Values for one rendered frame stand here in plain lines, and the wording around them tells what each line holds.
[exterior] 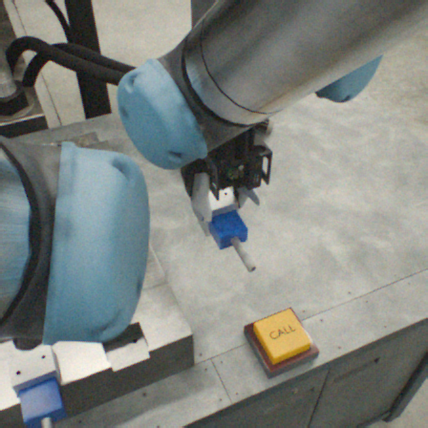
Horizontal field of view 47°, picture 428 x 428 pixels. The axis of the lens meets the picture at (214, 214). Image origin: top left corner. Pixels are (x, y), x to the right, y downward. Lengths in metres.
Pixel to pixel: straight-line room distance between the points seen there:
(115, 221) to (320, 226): 0.75
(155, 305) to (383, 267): 0.39
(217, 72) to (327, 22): 0.08
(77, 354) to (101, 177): 0.50
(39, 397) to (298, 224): 0.51
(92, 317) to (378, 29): 0.16
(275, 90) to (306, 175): 0.72
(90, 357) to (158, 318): 0.10
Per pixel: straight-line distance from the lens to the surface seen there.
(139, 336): 0.69
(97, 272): 0.16
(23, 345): 0.69
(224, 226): 0.69
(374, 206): 0.96
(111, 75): 1.08
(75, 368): 0.65
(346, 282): 0.83
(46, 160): 0.18
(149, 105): 0.33
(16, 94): 1.22
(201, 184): 0.64
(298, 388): 0.99
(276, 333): 0.72
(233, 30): 0.27
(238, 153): 0.57
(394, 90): 2.83
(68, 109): 2.63
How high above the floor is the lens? 1.46
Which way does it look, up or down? 47 degrees down
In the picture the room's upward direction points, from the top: straight up
